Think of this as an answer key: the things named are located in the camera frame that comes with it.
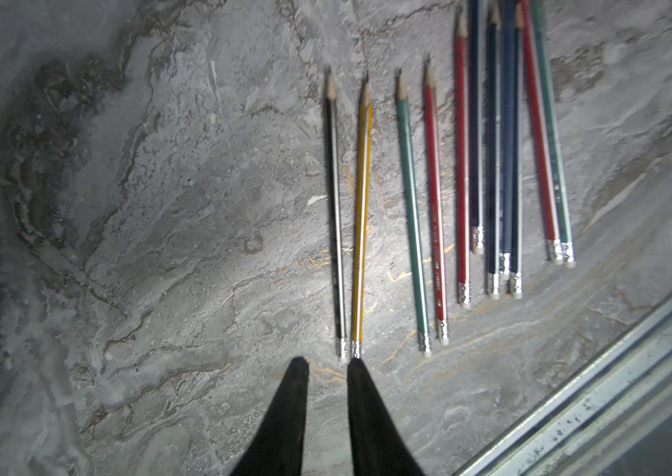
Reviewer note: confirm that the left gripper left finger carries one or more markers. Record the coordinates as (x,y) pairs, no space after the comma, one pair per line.
(277,448)

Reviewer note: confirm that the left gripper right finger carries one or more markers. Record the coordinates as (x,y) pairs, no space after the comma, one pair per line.
(377,448)

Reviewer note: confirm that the black pencil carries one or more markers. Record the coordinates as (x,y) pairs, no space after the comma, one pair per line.
(331,135)

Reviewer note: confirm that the green pencil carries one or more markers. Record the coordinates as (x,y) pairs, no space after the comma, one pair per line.
(553,133)
(413,222)

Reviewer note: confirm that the red pencil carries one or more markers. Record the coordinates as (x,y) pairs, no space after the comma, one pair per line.
(462,161)
(435,199)
(539,136)

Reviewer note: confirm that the yellow pencil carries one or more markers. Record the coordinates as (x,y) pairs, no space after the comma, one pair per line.
(361,226)

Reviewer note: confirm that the aluminium front rail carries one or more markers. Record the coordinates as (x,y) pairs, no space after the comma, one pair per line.
(612,403)

